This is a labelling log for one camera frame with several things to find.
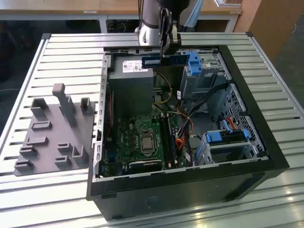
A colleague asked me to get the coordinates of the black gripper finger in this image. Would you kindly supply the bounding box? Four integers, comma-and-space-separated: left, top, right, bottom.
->
159, 7, 182, 58

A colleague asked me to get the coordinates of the blue RAM stick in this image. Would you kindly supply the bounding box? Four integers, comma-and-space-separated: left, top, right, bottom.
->
142, 54, 190, 69

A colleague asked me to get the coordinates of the black RAM slot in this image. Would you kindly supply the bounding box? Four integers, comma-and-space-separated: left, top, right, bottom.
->
159, 115, 173, 169

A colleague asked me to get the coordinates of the blue plastic drive latch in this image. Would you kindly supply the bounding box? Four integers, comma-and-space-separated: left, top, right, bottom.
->
187, 52, 202, 76

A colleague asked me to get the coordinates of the metal drive cage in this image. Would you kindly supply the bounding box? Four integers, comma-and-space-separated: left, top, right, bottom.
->
180, 52, 232, 101

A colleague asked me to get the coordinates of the grey power supply unit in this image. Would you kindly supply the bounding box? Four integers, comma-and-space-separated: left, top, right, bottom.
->
108, 57, 155, 116

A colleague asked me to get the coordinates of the wooden cabinet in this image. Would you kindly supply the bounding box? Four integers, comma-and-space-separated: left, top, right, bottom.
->
234, 0, 304, 63

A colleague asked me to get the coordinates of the blue disk carrier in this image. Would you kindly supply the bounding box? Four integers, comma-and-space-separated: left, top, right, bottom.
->
205, 130, 249, 144

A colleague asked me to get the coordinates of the silver CPU in socket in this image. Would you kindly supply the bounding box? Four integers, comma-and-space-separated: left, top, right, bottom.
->
140, 135, 155, 155

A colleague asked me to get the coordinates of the green motherboard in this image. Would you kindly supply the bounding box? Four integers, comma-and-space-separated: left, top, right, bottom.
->
104, 115, 189, 178

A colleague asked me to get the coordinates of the black graphics card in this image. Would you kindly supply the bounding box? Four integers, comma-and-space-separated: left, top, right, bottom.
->
128, 159, 163, 174

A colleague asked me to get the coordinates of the black open PC case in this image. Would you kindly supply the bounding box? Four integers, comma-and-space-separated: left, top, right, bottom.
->
85, 44, 290, 220

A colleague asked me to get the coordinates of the grey parts rack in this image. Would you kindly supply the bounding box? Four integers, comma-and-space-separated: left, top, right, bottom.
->
14, 83, 99, 177

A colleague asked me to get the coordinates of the yellow power wire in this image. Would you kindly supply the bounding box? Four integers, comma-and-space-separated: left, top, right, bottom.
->
152, 72, 173, 105

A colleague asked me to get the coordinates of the thick black cable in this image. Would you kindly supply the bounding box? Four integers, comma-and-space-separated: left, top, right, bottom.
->
187, 82, 229, 119

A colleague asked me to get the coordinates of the thin red wire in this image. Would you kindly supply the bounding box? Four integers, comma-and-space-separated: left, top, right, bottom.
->
106, 94, 113, 139

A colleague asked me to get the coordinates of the orange flat data cable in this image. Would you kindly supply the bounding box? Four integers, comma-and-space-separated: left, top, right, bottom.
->
225, 117, 241, 130

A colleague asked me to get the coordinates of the orange wire bundle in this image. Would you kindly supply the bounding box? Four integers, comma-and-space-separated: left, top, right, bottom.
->
175, 139, 189, 151

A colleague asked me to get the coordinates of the wooden desk with white frame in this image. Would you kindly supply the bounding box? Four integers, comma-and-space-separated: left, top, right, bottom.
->
0, 0, 243, 33

